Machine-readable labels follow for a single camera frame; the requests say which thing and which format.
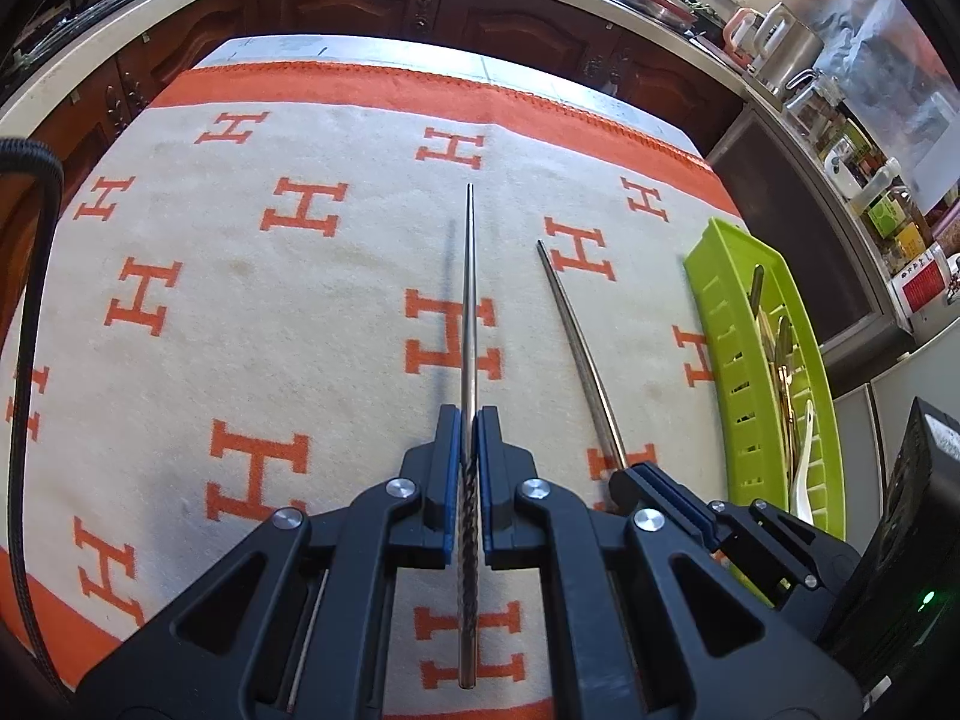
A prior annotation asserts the clear plastic bag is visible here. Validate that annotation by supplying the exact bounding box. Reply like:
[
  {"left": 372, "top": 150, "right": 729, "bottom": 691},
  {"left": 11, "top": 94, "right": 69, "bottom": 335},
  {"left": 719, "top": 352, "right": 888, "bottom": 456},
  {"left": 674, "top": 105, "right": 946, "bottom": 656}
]
[{"left": 817, "top": 0, "right": 960, "bottom": 205}]

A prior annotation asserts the orange white printed blanket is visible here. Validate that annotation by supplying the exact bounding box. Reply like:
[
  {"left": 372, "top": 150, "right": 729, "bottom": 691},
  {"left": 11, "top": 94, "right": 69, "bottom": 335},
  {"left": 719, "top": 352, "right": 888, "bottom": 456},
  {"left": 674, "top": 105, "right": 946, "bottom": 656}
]
[{"left": 0, "top": 60, "right": 751, "bottom": 720}]

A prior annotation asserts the green plastic tray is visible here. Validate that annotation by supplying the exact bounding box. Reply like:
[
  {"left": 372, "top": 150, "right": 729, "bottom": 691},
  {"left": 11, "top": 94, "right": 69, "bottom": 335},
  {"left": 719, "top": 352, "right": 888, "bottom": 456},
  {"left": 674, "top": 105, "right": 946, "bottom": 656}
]
[{"left": 682, "top": 217, "right": 848, "bottom": 545}]

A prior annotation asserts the white jar red label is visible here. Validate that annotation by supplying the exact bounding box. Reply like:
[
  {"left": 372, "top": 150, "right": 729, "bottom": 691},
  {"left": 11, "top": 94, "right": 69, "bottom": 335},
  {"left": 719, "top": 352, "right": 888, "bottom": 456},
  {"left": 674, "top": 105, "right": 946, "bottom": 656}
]
[{"left": 892, "top": 244, "right": 951, "bottom": 317}]

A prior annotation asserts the green label bottle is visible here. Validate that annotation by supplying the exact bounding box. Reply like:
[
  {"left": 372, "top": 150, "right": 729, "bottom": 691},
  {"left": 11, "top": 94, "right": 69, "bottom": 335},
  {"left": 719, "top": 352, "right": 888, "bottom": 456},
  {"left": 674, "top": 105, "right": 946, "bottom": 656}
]
[{"left": 862, "top": 184, "right": 914, "bottom": 239}]

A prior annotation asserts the pale grey appliance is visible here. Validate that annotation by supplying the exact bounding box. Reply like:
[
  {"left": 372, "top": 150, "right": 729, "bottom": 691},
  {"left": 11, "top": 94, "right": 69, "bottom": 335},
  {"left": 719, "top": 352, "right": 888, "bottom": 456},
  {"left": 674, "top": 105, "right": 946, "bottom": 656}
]
[{"left": 832, "top": 315, "right": 960, "bottom": 541}]

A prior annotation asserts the dark wooden kitchen cabinet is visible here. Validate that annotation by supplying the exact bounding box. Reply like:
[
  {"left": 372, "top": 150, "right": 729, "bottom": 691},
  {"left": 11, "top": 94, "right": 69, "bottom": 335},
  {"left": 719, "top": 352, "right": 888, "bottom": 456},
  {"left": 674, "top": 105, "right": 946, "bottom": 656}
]
[{"left": 0, "top": 0, "right": 751, "bottom": 331}]

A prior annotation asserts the steel kettle pink handle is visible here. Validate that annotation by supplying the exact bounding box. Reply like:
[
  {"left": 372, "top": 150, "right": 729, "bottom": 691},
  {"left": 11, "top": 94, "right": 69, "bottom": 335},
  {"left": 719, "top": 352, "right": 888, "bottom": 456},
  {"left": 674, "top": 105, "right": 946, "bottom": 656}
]
[{"left": 724, "top": 4, "right": 824, "bottom": 96}]

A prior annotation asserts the white bowl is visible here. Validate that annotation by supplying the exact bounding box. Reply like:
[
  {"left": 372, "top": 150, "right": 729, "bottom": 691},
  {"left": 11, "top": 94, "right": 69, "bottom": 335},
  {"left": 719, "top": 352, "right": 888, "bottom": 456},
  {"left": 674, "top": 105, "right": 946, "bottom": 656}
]
[{"left": 825, "top": 154, "right": 863, "bottom": 201}]

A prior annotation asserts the yellow bottle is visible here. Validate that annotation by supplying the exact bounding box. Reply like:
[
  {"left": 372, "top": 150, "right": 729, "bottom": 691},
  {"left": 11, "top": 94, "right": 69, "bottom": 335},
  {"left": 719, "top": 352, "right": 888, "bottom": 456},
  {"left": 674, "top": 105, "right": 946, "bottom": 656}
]
[{"left": 885, "top": 221, "right": 932, "bottom": 272}]

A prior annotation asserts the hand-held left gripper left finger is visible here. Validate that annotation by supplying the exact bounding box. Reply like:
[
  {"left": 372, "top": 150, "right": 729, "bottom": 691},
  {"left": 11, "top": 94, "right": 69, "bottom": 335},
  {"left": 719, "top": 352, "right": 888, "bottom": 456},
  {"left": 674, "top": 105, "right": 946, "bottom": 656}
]
[{"left": 71, "top": 405, "right": 461, "bottom": 720}]

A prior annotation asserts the black braided cable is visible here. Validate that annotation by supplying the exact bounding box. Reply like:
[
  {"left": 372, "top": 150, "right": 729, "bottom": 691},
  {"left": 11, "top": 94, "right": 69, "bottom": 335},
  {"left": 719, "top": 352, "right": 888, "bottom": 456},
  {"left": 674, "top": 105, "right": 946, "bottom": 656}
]
[{"left": 0, "top": 136, "right": 68, "bottom": 691}]

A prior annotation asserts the pale blue table cover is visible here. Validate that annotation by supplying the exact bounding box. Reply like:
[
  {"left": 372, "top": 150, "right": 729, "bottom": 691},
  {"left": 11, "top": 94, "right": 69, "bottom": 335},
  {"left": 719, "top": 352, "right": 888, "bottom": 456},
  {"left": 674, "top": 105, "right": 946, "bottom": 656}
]
[{"left": 202, "top": 34, "right": 710, "bottom": 160}]

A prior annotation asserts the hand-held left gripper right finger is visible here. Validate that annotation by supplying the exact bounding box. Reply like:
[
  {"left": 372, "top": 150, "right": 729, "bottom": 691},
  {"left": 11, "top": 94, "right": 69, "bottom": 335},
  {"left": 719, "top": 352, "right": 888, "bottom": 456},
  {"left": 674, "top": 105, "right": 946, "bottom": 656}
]
[{"left": 474, "top": 406, "right": 863, "bottom": 720}]

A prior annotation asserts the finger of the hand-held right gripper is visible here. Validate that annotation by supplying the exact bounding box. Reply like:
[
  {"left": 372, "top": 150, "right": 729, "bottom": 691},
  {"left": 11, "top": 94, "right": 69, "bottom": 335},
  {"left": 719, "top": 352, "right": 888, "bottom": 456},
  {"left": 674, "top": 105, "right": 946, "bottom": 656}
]
[
  {"left": 609, "top": 467, "right": 725, "bottom": 542},
  {"left": 634, "top": 463, "right": 722, "bottom": 516}
]

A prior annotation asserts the white plastic bottle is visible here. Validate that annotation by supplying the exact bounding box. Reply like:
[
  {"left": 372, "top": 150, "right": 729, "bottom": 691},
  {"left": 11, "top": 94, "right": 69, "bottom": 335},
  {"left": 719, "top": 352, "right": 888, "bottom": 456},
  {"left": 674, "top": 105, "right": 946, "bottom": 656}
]
[{"left": 851, "top": 157, "right": 901, "bottom": 218}]

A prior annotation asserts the wooden chopstick red patterned end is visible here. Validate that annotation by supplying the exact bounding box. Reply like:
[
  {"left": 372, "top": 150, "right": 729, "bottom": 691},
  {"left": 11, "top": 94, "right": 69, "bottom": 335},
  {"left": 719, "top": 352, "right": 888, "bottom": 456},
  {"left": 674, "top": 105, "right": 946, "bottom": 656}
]
[{"left": 772, "top": 315, "right": 800, "bottom": 482}]

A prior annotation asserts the black gas stove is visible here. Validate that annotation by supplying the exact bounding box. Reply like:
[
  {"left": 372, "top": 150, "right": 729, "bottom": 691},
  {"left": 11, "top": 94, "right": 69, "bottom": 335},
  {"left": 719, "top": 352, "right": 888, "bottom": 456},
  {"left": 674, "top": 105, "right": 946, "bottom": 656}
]
[{"left": 0, "top": 0, "right": 190, "bottom": 85}]

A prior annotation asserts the white ceramic spoon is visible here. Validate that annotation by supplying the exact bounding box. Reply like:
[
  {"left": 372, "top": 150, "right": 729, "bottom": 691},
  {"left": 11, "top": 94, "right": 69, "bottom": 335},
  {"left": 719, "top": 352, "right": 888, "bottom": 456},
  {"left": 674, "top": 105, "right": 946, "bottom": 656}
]
[{"left": 790, "top": 400, "right": 820, "bottom": 527}]

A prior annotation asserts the glass pitcher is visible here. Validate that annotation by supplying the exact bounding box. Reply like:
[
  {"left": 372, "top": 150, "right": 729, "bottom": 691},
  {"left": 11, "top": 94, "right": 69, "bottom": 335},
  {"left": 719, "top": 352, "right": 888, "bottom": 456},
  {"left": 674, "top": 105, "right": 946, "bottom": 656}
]
[{"left": 784, "top": 71, "right": 850, "bottom": 141}]

